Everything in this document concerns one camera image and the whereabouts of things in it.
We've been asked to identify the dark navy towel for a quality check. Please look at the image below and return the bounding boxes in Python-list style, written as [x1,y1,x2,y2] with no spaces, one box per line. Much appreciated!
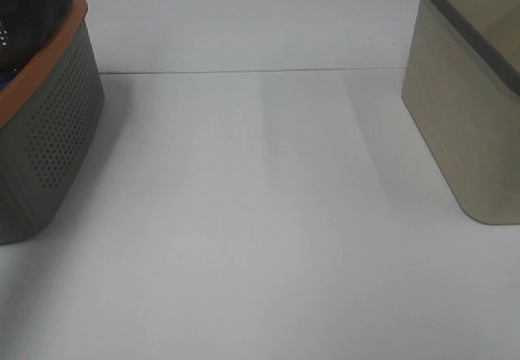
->
[1,0,74,80]

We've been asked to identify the beige basket with grey rim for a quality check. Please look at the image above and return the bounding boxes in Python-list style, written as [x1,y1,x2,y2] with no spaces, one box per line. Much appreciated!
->
[401,0,519,225]

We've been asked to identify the grey perforated basket orange rim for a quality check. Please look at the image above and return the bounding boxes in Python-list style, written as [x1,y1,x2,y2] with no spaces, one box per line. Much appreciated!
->
[1,0,105,244]

